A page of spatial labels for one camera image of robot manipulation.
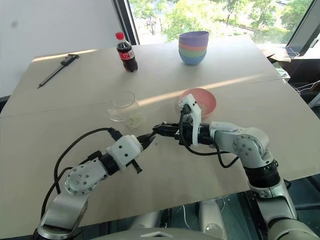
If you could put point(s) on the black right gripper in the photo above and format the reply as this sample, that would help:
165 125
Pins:
185 131

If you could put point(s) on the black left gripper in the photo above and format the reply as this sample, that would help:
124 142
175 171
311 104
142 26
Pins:
143 143

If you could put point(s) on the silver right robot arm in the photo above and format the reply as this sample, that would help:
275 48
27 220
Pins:
252 147

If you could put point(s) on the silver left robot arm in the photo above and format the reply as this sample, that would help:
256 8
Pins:
77 180

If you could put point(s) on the oatmeal flakes in bowl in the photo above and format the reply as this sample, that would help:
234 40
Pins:
203 109

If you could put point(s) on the pink plastic bowl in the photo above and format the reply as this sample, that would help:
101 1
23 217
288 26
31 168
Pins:
206 98

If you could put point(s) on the clear glass mug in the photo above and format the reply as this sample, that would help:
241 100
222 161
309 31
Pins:
122 102

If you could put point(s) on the blue plastic bowl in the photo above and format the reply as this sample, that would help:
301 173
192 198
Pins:
192 59

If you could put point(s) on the green plastic bowl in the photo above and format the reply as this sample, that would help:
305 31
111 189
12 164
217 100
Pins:
193 52

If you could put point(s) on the salmon pink stacked bowl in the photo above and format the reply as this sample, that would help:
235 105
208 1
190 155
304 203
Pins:
193 47

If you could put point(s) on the purple plastic bowl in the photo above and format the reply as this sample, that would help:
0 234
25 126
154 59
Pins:
194 38

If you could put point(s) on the small pile of rice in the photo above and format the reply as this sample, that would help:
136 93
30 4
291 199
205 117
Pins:
135 121

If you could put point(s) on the silver robot torso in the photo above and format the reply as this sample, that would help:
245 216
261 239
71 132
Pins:
162 228

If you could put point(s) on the cola bottle with red cap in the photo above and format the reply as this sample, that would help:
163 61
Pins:
127 53

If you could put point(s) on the black vernier caliper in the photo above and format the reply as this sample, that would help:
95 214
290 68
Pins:
58 68

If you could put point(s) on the brown cardboard box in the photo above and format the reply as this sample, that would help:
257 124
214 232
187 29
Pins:
277 55

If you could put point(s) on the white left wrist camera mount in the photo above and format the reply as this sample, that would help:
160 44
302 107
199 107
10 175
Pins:
125 150

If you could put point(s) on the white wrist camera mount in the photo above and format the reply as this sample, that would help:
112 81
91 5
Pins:
195 112
125 150

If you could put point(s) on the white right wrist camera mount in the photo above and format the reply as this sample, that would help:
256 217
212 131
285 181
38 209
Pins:
195 112

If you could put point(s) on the dark window frame post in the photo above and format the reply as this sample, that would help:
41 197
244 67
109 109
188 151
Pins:
126 20

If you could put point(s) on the dark slanted window frame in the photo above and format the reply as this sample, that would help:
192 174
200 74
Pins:
303 25

